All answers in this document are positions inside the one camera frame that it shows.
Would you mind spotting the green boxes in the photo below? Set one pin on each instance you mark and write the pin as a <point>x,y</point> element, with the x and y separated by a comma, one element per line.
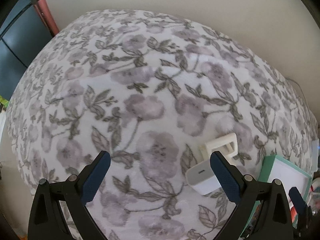
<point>3,101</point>

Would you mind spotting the floral printed blanket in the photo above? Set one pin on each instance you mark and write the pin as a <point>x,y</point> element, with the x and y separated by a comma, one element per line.
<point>140,92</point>

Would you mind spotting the dark cabinet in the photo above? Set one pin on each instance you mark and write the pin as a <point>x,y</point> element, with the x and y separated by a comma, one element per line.
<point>20,50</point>

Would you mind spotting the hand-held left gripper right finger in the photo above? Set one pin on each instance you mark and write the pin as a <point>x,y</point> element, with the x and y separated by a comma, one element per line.
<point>226,177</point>

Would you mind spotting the white power strip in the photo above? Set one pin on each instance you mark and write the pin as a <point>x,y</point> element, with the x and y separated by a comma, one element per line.
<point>315,155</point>

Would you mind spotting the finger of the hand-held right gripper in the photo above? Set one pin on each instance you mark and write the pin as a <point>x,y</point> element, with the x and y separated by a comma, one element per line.
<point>297,201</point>

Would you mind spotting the teal shallow tray box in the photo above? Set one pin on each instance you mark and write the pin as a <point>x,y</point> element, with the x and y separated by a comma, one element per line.
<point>282,172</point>

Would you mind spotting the pink board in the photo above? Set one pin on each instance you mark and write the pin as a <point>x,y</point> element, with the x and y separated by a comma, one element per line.
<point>46,17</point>

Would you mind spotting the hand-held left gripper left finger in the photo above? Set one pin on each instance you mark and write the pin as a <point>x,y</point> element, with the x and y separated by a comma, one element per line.
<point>95,177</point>

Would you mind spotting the white plastic holder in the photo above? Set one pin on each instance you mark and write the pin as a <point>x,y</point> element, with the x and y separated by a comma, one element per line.
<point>225,142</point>

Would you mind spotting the white charger adapter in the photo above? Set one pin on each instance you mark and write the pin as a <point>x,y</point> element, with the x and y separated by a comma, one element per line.
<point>202,178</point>

